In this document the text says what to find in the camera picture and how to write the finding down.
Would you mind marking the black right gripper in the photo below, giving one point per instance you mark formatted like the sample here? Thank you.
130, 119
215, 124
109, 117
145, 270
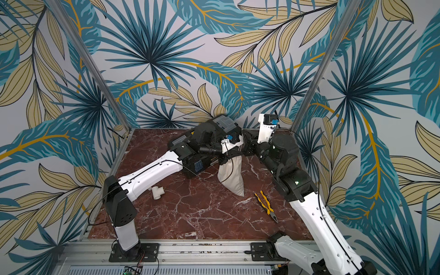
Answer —
248, 147

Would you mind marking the cream cloth drawstring bag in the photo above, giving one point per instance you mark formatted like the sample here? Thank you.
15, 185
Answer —
229, 173

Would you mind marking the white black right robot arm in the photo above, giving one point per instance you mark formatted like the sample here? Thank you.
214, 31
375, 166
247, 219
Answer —
279, 155

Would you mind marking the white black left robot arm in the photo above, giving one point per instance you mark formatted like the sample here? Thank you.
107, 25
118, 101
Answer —
120, 193

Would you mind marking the black plastic toolbox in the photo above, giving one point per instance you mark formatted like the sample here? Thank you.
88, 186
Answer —
215, 141

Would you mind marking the yellow black pliers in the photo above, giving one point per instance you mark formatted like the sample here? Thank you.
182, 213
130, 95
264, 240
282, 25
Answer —
265, 204

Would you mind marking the white PVC pipe tee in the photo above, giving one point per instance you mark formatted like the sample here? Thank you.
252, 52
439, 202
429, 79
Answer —
157, 192

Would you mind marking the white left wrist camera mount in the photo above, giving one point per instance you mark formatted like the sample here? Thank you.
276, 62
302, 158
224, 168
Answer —
231, 143

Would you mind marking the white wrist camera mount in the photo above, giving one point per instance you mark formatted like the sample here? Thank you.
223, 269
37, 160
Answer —
268, 124
231, 143

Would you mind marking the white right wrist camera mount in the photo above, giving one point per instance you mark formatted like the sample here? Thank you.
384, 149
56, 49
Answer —
268, 124

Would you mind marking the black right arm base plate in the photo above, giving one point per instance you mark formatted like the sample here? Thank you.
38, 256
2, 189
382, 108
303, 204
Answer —
267, 251

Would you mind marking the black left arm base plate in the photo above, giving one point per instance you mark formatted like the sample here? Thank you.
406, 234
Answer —
142, 252

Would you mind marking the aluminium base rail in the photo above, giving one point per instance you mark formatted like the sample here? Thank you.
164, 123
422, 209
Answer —
174, 257

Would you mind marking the aluminium frame post right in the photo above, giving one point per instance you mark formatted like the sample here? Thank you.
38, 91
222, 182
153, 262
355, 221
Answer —
340, 30

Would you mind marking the aluminium frame post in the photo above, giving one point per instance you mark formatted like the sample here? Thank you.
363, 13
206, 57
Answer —
71, 32
340, 30

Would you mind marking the aluminium frame post left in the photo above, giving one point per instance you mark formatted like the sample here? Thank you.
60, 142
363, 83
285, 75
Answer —
71, 32

